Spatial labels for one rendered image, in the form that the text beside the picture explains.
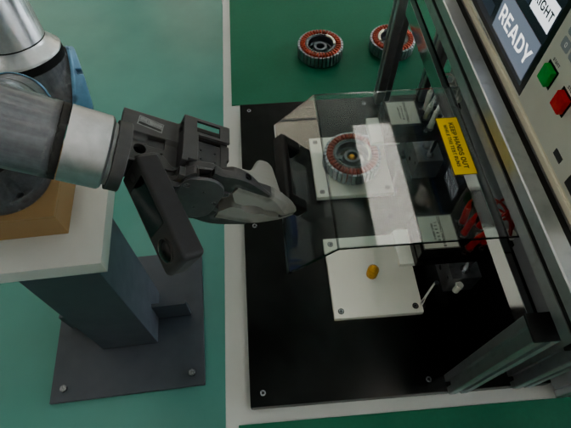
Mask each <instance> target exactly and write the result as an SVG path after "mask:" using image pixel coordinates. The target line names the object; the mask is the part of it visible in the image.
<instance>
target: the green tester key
mask: <svg viewBox="0 0 571 428"><path fill-rule="evenodd" d="M556 74H557V73H556V72H555V70H554V68H553V67H552V65H551V63H544V64H543V66H542V68H541V69H540V72H539V73H538V75H537V77H538V79H539V81H540V83H541V85H542V87H549V86H550V84H551V82H552V80H553V79H554V77H555V76H556Z"/></svg>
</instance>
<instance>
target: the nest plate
mask: <svg viewBox="0 0 571 428"><path fill-rule="evenodd" d="M325 260H326V266H327V273H328V279H329V285H330V292H331V303H332V309H333V315H334V321H341V320H352V319H363V318H385V317H396V316H407V315H418V314H423V313H424V310H423V306H421V305H420V301H421V297H420V293H419V290H418V286H417V283H416V276H415V273H414V269H413V266H407V267H399V265H398V261H397V257H396V253H395V249H394V246H386V247H373V248H361V249H349V250H339V251H336V252H334V253H332V254H330V255H329V256H326V257H325ZM371 264H375V265H377V266H378V267H379V273H378V274H377V277H376V278H375V279H369V278H368V277H367V276H366V271H367V269H368V267H369V265H371Z"/></svg>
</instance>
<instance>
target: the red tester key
mask: <svg viewBox="0 0 571 428"><path fill-rule="evenodd" d="M570 102H571V101H570V99H569V98H568V95H567V94H566V93H565V91H564V90H557V92H556V94H555V95H554V97H553V98H552V100H551V102H550V104H551V107H552V108H553V110H554V112H555V114H556V115H561V114H562V113H563V112H564V111H565V110H566V109H567V107H568V106H569V104H570Z"/></svg>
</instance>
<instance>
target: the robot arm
mask: <svg viewBox="0 0 571 428"><path fill-rule="evenodd" d="M197 122H198V123H200V124H203V125H206V126H209V127H214V128H217V129H219V134H218V133H215V132H210V131H207V130H205V129H202V128H199V127H197ZM67 125H68V127H67ZM66 127H67V131H66ZM65 131H66V134H65ZM64 138H65V141H64ZM63 142H64V144H63ZM62 145H63V148H62ZM227 145H229V128H227V127H223V126H219V125H217V124H214V123H211V122H209V121H204V120H202V119H199V118H196V117H193V116H190V115H184V118H183V120H182V121H181V122H180V123H179V124H178V123H175V122H171V121H167V120H164V119H161V118H158V117H155V116H152V115H147V114H145V113H142V112H139V111H136V110H131V109H129V108H126V107H124V109H123V112H122V119H121V120H119V121H118V122H116V118H115V117H114V116H113V115H109V114H106V113H104V112H100V111H97V110H94V109H93V102H92V100H91V96H90V93H89V91H88V85H87V83H86V80H85V77H84V75H83V72H82V67H81V65H80V62H79V59H78V57H77V55H76V50H75V49H74V48H73V47H72V46H69V47H68V46H64V47H63V45H62V43H61V41H60V39H59V38H58V37H57V36H55V35H54V34H52V33H49V32H47V31H45V30H44V29H43V28H42V26H41V24H40V22H39V20H38V18H37V16H36V14H35V12H34V10H33V8H32V6H31V4H30V2H29V0H0V216H2V215H8V214H12V213H15V212H17V211H21V210H23V209H25V208H26V207H28V206H30V205H32V204H33V203H34V202H36V201H37V200H38V199H39V198H40V197H41V196H42V195H43V194H44V193H45V191H46V190H47V188H48V186H49V184H50V182H51V179H53V180H54V174H55V173H56V176H55V180H57V181H61V182H65V183H72V184H76V185H80V186H84V187H89V188H92V189H97V188H98V187H99V186H100V184H102V189H107V190H110V191H115V192H116V191H117V190H118V189H119V187H120V185H121V182H122V179H123V177H124V179H123V181H124V183H125V185H126V187H127V190H128V192H129V194H130V196H131V198H132V200H133V203H134V205H135V207H136V209H137V211H138V214H139V216H140V218H141V220H142V222H143V225H144V227H145V229H146V231H147V234H148V235H149V237H150V240H151V243H152V245H153V246H154V248H155V251H156V254H157V255H158V257H159V259H160V261H161V265H162V266H163V268H164V270H165V273H166V274H167V275H170V276H173V275H175V274H178V273H182V272H185V271H186V270H188V269H189V268H190V267H191V266H192V265H193V264H194V263H195V262H196V261H197V260H198V259H199V258H200V257H201V256H202V255H203V252H204V250H203V248H202V246H201V242H200V241H199V239H198V237H197V235H196V233H195V230H194V229H193V227H192V225H191V223H190V221H189V218H194V219H197V220H200V221H203V222H209V223H216V224H246V223H247V222H267V221H273V220H279V219H281V218H284V217H288V216H291V215H293V213H294V212H296V210H297V209H296V207H295V205H294V204H293V202H292V201H291V200H290V199H289V198H288V197H287V196H285V195H284V194H283V193H281V192H280V189H279V186H278V184H277V181H276V178H275V175H274V171H273V168H272V166H271V165H270V164H269V163H268V162H266V161H263V160H258V161H257V162H256V163H255V165H254V166H253V168H252V169H251V170H250V171H247V170H245V169H241V168H238V167H234V166H227V164H228V163H229V148H228V147H227ZM61 148H62V152H61V155H60V151H61ZM59 156H60V159H59ZM58 162H59V165H58ZM57 166H58V169H57ZM56 169H57V172H56Z"/></svg>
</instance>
